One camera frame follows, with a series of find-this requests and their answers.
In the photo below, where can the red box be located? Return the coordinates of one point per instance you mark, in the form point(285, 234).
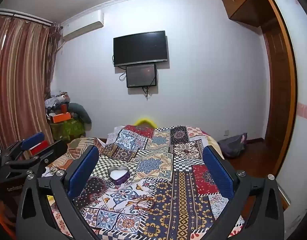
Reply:
point(39, 148)

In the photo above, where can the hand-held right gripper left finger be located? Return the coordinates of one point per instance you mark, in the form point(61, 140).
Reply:
point(83, 173)

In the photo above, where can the large black television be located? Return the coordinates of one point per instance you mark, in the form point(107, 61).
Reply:
point(140, 48)

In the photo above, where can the white air conditioner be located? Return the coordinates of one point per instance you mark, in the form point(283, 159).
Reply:
point(82, 26)

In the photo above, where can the white curtain rail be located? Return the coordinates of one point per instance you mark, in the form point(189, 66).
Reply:
point(23, 17)

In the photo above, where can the green patterned box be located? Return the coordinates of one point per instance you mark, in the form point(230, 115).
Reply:
point(68, 130)

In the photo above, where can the striped brown curtain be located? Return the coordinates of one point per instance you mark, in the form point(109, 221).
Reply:
point(18, 80)

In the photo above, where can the grey pillow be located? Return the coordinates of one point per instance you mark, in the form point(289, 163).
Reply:
point(81, 111)

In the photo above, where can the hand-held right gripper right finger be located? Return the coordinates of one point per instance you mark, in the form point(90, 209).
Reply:
point(218, 173)

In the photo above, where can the yellow round object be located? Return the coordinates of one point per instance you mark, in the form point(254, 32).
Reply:
point(144, 120)

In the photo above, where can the small black monitor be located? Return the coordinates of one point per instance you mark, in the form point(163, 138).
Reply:
point(141, 75)

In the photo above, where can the patchwork printed blanket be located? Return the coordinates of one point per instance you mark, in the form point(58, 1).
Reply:
point(163, 155)

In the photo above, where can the pile of clutter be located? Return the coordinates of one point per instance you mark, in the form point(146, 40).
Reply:
point(56, 101)

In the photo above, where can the grey bag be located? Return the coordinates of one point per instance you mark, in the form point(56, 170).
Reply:
point(233, 145)

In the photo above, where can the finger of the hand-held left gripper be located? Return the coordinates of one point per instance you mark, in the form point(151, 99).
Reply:
point(33, 138)
point(52, 151)

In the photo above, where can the striped orange cloth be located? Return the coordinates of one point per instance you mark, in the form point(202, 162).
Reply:
point(79, 145)

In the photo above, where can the heart-shaped metal tin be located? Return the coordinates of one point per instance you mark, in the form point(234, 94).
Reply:
point(119, 175)

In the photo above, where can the yellow towel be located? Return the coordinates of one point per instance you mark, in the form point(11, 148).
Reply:
point(50, 198)

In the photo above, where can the orange box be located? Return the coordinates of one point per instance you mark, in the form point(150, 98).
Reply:
point(60, 117)

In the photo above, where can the pink wall sticker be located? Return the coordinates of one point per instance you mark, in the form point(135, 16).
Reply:
point(305, 110)

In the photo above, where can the wooden overhead cabinet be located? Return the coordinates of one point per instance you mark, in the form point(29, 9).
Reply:
point(243, 2)

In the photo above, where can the wooden door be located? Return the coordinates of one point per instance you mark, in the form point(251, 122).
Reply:
point(281, 92)

